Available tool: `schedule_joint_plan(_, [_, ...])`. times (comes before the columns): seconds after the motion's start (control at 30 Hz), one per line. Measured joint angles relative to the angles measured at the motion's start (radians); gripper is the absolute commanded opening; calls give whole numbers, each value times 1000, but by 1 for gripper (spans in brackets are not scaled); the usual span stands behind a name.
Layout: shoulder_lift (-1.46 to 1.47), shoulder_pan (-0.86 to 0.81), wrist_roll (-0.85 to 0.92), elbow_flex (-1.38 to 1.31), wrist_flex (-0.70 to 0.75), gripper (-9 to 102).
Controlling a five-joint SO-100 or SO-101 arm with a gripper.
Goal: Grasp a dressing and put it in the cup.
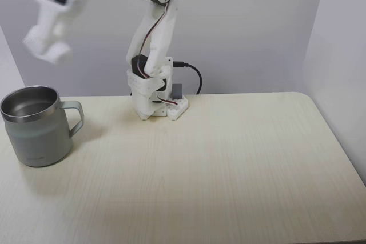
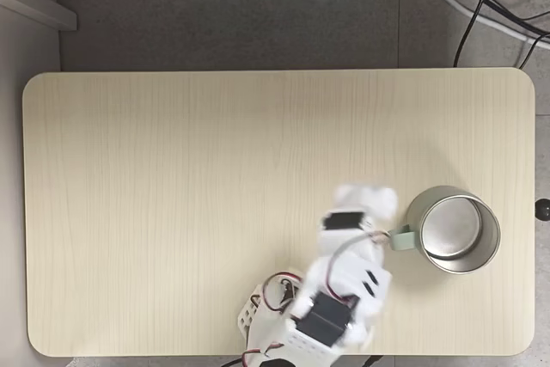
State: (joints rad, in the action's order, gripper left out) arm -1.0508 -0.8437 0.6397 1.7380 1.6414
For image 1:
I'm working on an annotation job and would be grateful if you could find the white gauze dressing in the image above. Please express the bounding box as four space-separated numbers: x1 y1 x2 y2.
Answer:
22 25 73 64

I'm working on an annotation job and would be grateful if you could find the grey clamp block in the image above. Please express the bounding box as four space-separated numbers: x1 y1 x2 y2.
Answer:
172 83 184 99

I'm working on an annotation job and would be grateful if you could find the grey steel mug with handle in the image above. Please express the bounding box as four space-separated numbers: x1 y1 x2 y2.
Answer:
0 85 85 168

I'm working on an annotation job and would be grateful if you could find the black power cable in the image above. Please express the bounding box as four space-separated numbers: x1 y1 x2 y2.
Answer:
174 61 203 95

